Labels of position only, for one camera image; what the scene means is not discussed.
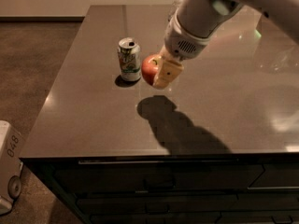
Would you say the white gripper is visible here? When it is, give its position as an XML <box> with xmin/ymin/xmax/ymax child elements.
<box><xmin>153</xmin><ymin>9</ymin><xmax>211</xmax><ymax>89</ymax></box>

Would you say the red apple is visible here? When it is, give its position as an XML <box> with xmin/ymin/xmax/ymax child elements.
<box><xmin>141</xmin><ymin>54</ymin><xmax>161</xmax><ymax>86</ymax></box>

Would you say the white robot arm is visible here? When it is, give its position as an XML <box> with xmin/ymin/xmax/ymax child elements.
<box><xmin>149</xmin><ymin>0</ymin><xmax>299</xmax><ymax>89</ymax></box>

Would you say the clear plastic water bottle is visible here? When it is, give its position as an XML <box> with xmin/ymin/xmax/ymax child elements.
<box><xmin>168</xmin><ymin>0</ymin><xmax>183</xmax><ymax>21</ymax></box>

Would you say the green white soda can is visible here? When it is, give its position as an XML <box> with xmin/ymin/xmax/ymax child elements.
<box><xmin>118</xmin><ymin>37</ymin><xmax>141</xmax><ymax>82</ymax></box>

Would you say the dark drawer cabinet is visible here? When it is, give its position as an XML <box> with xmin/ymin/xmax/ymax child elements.
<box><xmin>24</xmin><ymin>159</ymin><xmax>299</xmax><ymax>224</ymax></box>

